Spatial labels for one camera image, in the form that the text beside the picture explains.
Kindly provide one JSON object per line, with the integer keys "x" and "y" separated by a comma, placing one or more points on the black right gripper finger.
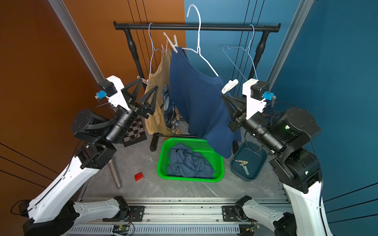
{"x": 238, "y": 103}
{"x": 233, "y": 113}

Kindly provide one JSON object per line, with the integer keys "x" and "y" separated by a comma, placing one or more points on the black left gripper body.
{"x": 139, "y": 111}

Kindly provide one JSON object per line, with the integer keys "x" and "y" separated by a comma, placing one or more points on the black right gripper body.
{"x": 238, "y": 123}

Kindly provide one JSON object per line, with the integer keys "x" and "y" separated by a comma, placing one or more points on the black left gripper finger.
{"x": 130, "y": 93}
{"x": 150, "y": 95}

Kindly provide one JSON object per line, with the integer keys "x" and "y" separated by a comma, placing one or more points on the white clothespin front navy shirt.
{"x": 229, "y": 86}

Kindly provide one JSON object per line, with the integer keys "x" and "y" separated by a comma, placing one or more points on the white clothespin navy shirt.
{"x": 173, "y": 44}
{"x": 229, "y": 86}

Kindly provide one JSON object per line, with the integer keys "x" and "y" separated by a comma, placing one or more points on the navy printed t-shirt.
{"x": 198, "y": 99}

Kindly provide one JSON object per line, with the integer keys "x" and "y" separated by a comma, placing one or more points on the yellow clothespin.
{"x": 242, "y": 163}

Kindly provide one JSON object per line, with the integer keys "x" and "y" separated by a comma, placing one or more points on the mint green clothespin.
{"x": 246, "y": 170}

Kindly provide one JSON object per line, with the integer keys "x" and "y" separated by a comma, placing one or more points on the slate blue t-shirt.
{"x": 183, "y": 162}

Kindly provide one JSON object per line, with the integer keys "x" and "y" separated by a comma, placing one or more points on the white wire hanger navy shirt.
{"x": 198, "y": 48}

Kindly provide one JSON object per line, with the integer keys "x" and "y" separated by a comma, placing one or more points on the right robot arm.
{"x": 298, "y": 170}

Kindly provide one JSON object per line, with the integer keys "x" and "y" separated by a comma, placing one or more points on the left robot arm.
{"x": 53, "y": 213}

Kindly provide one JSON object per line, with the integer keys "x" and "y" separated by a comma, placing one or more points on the pink clothespin front tan shirt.
{"x": 145, "y": 81}

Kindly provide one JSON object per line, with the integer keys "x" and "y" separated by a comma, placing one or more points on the pink clothespin tan shirt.
{"x": 164, "y": 49}
{"x": 145, "y": 81}

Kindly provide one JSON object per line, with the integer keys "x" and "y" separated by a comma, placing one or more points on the tan yellow t-shirt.
{"x": 165, "y": 119}

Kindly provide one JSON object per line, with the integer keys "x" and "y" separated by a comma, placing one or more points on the checkered chess board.
{"x": 136, "y": 133}

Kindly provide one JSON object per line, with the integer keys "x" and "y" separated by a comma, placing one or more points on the green plastic basket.
{"x": 197, "y": 146}

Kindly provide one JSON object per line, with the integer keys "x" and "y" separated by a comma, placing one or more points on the teal plastic bin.
{"x": 256, "y": 157}

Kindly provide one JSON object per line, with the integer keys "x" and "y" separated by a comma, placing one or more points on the pink clothespin rear tan shirt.
{"x": 164, "y": 49}

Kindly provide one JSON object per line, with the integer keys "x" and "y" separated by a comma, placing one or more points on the red toy block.
{"x": 138, "y": 176}

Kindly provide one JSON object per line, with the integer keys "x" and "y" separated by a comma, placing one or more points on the silver metal cylinder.
{"x": 115, "y": 174}

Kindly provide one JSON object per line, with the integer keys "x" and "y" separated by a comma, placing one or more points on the green circuit board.
{"x": 121, "y": 230}

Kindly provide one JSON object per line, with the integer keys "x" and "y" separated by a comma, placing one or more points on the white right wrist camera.
{"x": 257, "y": 96}

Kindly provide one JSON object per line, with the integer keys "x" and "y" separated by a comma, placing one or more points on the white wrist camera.
{"x": 257, "y": 96}
{"x": 111, "y": 89}

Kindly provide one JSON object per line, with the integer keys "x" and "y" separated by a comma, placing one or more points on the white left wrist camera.
{"x": 111, "y": 89}

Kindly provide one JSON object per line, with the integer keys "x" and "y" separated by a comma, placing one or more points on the white wire hanger tan shirt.
{"x": 152, "y": 47}

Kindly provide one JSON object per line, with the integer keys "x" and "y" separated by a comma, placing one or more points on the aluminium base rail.
{"x": 177, "y": 217}

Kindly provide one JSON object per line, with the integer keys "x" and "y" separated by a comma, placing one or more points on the aluminium corner post left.
{"x": 71, "y": 28}

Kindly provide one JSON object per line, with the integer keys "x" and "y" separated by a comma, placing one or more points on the aluminium corner post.
{"x": 71, "y": 28}
{"x": 290, "y": 37}

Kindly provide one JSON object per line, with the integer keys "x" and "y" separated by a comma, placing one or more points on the aluminium corner post right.
{"x": 290, "y": 37}

